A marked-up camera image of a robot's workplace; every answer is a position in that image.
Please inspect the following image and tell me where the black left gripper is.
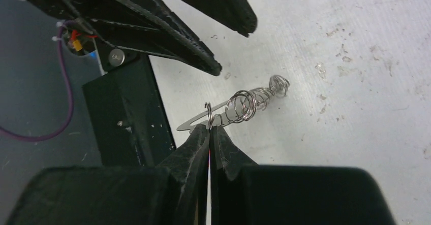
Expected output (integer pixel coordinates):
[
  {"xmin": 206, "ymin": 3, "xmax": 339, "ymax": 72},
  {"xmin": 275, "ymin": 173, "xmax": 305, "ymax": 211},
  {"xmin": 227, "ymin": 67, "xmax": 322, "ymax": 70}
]
[{"xmin": 25, "ymin": 0, "xmax": 222, "ymax": 76}]

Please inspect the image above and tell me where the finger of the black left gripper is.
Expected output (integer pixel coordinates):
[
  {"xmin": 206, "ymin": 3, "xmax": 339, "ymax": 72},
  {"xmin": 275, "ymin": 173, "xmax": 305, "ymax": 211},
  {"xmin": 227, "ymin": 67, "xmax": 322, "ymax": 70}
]
[{"xmin": 182, "ymin": 0, "xmax": 258, "ymax": 37}]

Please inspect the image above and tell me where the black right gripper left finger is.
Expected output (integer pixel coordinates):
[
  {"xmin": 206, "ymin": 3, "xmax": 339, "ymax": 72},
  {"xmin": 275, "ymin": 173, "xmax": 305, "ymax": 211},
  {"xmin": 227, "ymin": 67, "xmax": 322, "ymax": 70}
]
[{"xmin": 7, "ymin": 124, "xmax": 209, "ymax": 224}]

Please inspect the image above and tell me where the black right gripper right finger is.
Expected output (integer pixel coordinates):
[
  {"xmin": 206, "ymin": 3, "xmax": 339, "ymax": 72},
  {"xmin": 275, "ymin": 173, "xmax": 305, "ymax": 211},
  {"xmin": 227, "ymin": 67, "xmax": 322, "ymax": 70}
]
[{"xmin": 209, "ymin": 126, "xmax": 395, "ymax": 224}]

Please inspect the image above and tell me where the silver carabiner keyring with rings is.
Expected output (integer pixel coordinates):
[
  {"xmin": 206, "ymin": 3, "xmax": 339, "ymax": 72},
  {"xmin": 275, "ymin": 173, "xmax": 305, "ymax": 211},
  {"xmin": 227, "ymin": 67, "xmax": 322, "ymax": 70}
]
[{"xmin": 176, "ymin": 75, "xmax": 290, "ymax": 133}]

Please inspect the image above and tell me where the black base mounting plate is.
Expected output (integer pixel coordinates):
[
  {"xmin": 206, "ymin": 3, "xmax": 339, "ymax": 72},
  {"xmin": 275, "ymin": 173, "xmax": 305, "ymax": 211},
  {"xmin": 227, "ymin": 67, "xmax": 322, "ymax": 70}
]
[{"xmin": 82, "ymin": 42, "xmax": 176, "ymax": 167}]

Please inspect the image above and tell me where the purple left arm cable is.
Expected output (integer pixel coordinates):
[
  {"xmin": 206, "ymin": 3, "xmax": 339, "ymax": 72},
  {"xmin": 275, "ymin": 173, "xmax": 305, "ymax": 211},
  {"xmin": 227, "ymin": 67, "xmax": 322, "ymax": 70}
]
[{"xmin": 0, "ymin": 20, "xmax": 81, "ymax": 142}]

